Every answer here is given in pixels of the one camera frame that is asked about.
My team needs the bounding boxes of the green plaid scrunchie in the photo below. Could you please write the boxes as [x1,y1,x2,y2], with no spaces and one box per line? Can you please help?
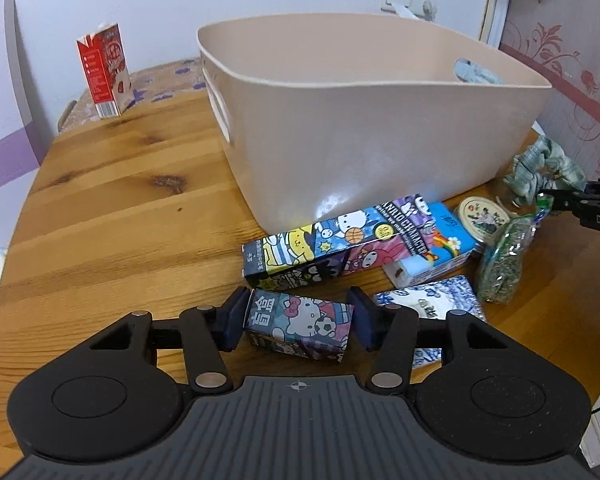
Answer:
[504,136,588,207]

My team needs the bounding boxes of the blue white porcelain-pattern box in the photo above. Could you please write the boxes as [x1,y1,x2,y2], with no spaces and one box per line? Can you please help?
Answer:
[355,275,486,368]

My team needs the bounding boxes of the Hello Kitty small box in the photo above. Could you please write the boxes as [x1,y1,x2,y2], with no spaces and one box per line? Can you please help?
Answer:
[245,289,354,362]

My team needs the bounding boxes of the bag of green tea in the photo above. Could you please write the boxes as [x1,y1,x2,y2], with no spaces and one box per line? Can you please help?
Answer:
[477,192,554,304]

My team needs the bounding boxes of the round metal tin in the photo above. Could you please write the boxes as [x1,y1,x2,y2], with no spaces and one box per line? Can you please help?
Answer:
[455,196,510,245]

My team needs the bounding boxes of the long cartoon character box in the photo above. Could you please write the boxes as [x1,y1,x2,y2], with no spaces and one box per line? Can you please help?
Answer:
[242,194,436,292]

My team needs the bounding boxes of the blue cartoon tissue pack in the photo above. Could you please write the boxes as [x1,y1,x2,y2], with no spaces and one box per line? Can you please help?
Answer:
[382,203,477,288]

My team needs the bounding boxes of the light blue bedding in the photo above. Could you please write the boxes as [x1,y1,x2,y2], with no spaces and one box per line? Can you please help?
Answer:
[454,58,503,84]

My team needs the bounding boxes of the beige plastic storage bin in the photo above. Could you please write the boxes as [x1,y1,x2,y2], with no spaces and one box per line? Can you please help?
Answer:
[197,13,552,234]

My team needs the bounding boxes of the white purple flat board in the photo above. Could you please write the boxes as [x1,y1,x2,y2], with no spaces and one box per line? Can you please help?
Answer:
[0,0,48,250]

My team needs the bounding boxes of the red white milk carton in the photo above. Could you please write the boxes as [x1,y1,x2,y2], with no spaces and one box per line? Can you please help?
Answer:
[76,24,134,119]

